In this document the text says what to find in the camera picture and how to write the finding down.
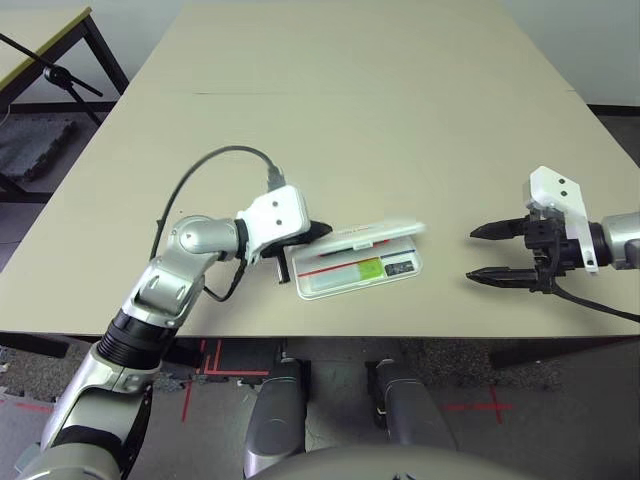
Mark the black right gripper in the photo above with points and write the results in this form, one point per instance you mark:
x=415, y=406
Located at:
x=547, y=240

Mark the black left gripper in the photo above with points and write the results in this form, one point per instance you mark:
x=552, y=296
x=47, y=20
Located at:
x=280, y=250

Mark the white plastic pencil case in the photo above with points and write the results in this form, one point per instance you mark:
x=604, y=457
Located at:
x=370, y=235

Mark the pale eraser with green sleeve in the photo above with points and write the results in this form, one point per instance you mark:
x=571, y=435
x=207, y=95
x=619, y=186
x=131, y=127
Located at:
x=370, y=270

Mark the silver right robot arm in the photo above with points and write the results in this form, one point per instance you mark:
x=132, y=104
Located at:
x=620, y=237

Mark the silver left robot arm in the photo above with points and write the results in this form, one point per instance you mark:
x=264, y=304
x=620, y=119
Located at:
x=195, y=237

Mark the red floor tape cross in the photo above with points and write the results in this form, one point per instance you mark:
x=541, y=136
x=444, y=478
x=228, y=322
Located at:
x=495, y=406

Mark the red floor tape lines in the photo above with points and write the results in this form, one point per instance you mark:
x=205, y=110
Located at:
x=215, y=371

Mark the grey robot right leg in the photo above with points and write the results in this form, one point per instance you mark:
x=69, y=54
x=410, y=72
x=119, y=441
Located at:
x=410, y=415

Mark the grey robot leg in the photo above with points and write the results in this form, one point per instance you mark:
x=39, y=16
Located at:
x=410, y=415
x=275, y=425

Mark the grey robot left leg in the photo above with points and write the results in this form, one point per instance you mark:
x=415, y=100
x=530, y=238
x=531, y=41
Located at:
x=275, y=425

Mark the grey robot torso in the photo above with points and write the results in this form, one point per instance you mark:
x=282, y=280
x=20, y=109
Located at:
x=390, y=467

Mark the black foam floor mat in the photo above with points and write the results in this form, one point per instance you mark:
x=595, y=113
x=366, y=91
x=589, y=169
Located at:
x=30, y=150

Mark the black tripod stand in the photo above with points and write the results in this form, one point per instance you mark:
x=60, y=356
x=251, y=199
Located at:
x=60, y=77

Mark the black table support beam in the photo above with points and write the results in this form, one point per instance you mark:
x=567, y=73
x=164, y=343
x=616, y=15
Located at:
x=30, y=345

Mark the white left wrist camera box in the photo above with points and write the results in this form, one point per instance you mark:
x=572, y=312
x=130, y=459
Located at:
x=277, y=212

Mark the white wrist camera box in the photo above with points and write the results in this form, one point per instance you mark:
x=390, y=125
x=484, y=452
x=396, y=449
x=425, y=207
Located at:
x=277, y=212
x=555, y=187

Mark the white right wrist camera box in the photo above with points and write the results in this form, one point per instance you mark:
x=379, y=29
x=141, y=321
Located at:
x=555, y=187

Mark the side table with dark frame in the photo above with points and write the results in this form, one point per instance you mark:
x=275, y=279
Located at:
x=100, y=45

